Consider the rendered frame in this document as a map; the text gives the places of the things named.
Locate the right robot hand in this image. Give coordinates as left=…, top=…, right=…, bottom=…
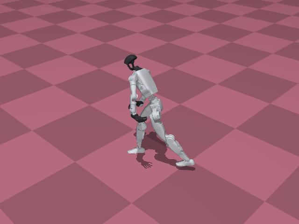
left=128, top=101, right=143, bottom=109

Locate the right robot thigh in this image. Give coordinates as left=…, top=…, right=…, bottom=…
left=138, top=103, right=152, bottom=131

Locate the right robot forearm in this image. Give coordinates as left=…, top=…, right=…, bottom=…
left=139, top=95, right=146, bottom=107

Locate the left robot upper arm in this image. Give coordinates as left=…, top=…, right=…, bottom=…
left=128, top=73, right=138, bottom=100

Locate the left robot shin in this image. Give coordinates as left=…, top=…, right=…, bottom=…
left=165, top=137, right=189, bottom=162

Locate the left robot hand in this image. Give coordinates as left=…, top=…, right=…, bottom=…
left=131, top=114, right=147, bottom=123

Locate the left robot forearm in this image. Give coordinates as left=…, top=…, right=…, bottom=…
left=130, top=94, right=136, bottom=115

